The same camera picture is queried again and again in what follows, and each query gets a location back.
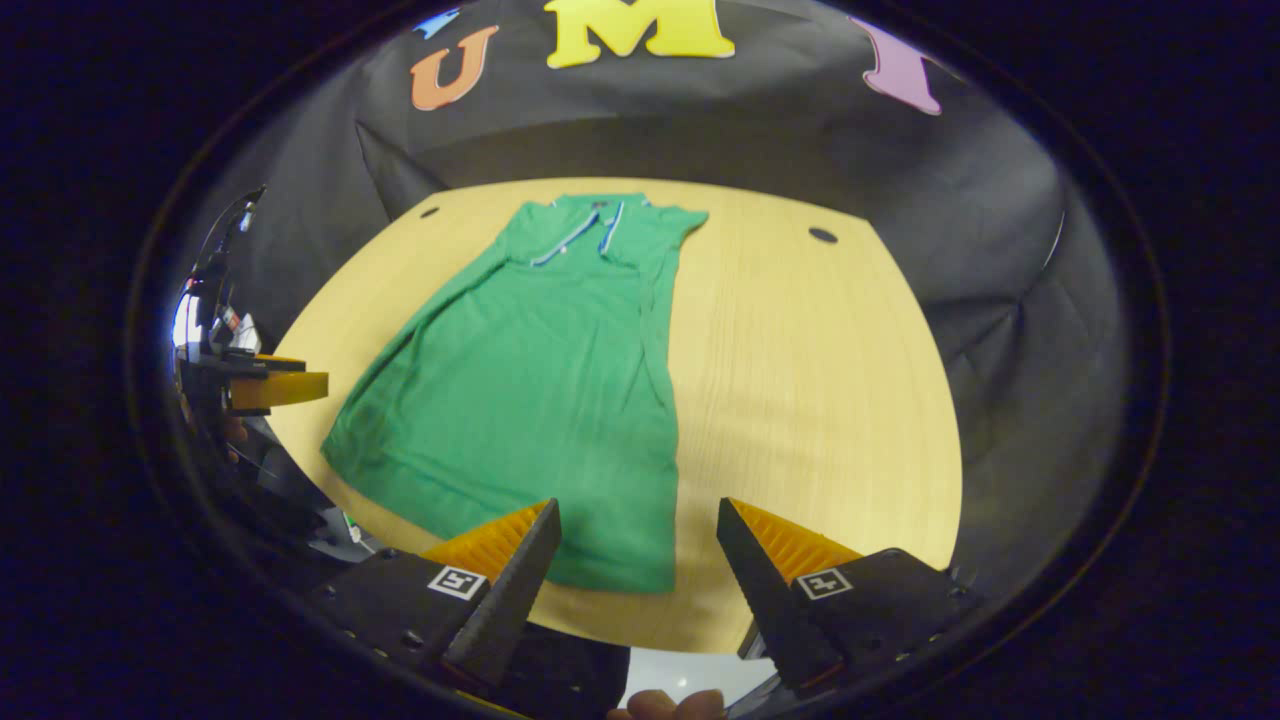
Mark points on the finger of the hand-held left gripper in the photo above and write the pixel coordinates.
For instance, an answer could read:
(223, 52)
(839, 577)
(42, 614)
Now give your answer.
(230, 363)
(280, 390)

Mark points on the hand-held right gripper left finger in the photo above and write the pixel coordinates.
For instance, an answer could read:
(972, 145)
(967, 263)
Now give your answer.
(510, 600)

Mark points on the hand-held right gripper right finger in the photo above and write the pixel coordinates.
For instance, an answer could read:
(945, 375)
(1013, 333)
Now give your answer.
(770, 610)

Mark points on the green T-shirt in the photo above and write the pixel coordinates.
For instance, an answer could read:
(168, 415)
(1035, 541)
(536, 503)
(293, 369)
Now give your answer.
(520, 400)

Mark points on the black backdrop cloth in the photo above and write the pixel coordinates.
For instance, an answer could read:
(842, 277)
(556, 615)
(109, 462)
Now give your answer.
(700, 140)

